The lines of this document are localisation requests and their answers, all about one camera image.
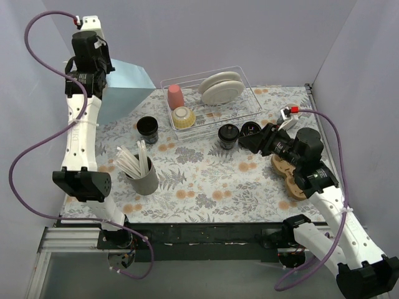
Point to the black takeout coffee cup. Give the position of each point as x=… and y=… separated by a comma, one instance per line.
x=227, y=144

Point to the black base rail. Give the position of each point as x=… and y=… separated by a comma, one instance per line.
x=218, y=241

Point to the pink plastic cup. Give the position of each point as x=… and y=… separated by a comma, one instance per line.
x=175, y=97

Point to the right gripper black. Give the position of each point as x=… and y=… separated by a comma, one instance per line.
x=267, y=139

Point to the light blue paper bag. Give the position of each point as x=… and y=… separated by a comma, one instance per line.
x=127, y=86

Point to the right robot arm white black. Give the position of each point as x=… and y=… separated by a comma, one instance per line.
x=359, y=266

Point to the white plate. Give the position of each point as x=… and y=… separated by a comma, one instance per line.
x=222, y=93
x=218, y=78

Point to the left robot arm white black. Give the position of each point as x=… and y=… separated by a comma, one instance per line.
x=79, y=177

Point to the aluminium frame rail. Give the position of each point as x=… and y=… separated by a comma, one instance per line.
x=59, y=240

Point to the yellow dotted bowl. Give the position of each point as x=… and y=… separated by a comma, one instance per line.
x=183, y=118

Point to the front white plate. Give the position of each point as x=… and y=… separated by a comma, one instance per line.
x=222, y=93

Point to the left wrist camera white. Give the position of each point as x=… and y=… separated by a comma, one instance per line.
x=89, y=23

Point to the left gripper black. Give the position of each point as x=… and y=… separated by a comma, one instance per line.
x=101, y=66

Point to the black cup lid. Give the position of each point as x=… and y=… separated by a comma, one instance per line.
x=228, y=133

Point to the rear white plate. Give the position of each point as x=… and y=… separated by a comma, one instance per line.
x=218, y=78

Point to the grey straw holder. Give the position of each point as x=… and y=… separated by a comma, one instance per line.
x=146, y=185

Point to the stack of black cups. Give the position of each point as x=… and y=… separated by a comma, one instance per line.
x=148, y=128

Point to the floral table mat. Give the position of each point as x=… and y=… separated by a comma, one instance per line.
x=198, y=181

